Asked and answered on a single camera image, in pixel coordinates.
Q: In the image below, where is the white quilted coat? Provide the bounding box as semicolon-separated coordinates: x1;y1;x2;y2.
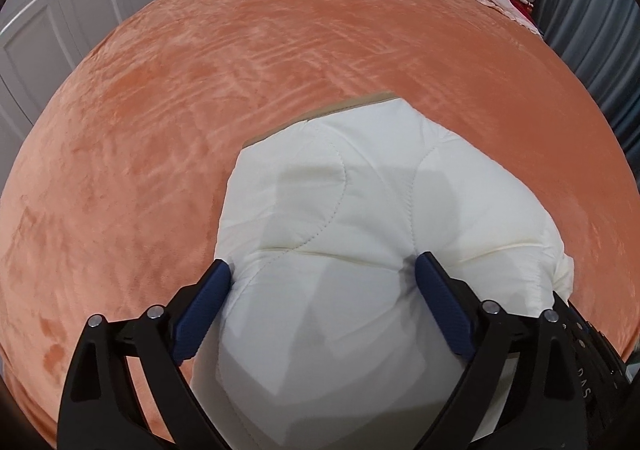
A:
190;90;576;450

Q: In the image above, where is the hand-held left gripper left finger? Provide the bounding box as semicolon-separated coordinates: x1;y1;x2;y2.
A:
57;260;236;450

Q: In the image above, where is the orange plush blanket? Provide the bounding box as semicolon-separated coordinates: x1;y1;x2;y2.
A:
0;0;636;436

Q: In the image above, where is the grey curtain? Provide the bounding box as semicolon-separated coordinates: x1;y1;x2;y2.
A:
537;0;640;165

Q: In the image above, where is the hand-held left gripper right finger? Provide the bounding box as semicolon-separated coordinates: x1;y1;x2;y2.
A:
414;251;586;450

